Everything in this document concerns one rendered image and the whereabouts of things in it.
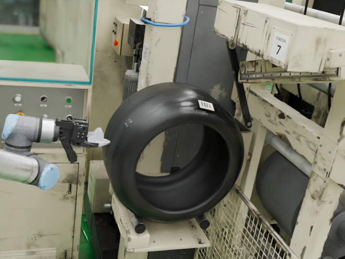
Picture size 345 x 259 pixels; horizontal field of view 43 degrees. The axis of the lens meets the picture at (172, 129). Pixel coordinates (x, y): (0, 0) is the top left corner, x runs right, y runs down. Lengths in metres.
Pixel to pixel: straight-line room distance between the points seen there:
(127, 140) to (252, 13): 0.63
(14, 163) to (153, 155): 0.81
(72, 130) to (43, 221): 0.99
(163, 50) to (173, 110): 0.39
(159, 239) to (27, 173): 0.69
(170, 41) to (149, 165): 0.59
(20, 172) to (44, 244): 1.20
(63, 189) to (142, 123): 0.96
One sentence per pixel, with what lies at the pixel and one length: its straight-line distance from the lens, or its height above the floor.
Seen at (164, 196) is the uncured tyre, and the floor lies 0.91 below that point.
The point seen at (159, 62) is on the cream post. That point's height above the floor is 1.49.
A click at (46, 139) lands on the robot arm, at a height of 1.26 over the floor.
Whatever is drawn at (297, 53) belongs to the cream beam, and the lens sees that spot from 1.40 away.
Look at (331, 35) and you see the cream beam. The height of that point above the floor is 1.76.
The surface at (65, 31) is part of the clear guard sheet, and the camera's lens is 2.14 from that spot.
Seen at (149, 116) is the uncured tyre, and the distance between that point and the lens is 1.56.
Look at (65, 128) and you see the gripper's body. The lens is 1.60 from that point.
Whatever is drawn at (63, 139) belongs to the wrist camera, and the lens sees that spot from 1.61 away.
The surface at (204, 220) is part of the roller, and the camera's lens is 1.85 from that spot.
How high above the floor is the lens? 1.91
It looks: 21 degrees down
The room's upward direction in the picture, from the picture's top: 9 degrees clockwise
